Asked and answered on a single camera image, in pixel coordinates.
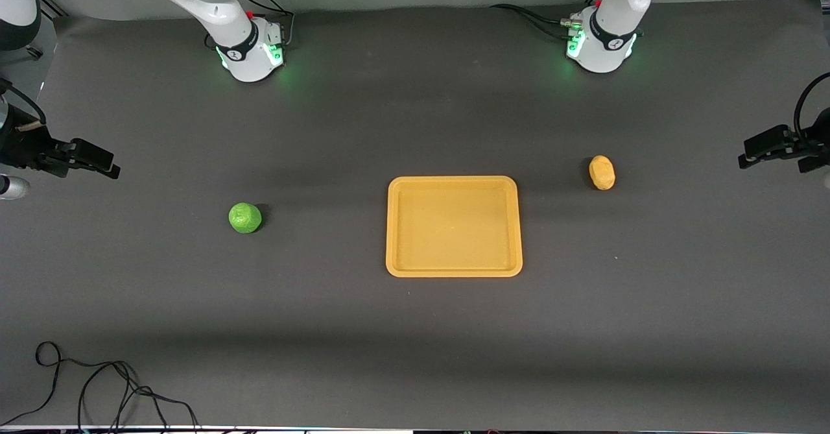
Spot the left arm base cable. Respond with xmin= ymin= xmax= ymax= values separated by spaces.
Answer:
xmin=489 ymin=0 xmax=605 ymax=40

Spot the dark grey table mat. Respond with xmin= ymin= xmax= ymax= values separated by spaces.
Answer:
xmin=0 ymin=0 xmax=830 ymax=432

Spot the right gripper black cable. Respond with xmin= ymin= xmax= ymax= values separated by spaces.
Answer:
xmin=0 ymin=78 xmax=48 ymax=131

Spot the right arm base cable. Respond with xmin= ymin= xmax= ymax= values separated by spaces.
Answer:
xmin=205 ymin=0 xmax=296 ymax=51

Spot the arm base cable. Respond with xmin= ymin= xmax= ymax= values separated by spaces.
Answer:
xmin=489 ymin=0 xmax=605 ymax=40
xmin=205 ymin=0 xmax=296 ymax=51

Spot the green apple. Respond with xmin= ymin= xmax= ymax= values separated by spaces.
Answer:
xmin=228 ymin=202 xmax=263 ymax=235

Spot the loose black floor cable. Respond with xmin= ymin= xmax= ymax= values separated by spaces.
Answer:
xmin=0 ymin=341 xmax=203 ymax=434

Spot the yellow potato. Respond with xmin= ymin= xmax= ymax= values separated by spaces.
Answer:
xmin=588 ymin=154 xmax=617 ymax=191

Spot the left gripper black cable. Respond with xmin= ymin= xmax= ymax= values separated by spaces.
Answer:
xmin=794 ymin=72 xmax=830 ymax=141

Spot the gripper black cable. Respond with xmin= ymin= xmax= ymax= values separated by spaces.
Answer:
xmin=0 ymin=78 xmax=48 ymax=131
xmin=794 ymin=72 xmax=830 ymax=141

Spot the yellow plastic tray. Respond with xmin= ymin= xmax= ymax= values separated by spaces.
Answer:
xmin=385 ymin=175 xmax=524 ymax=278

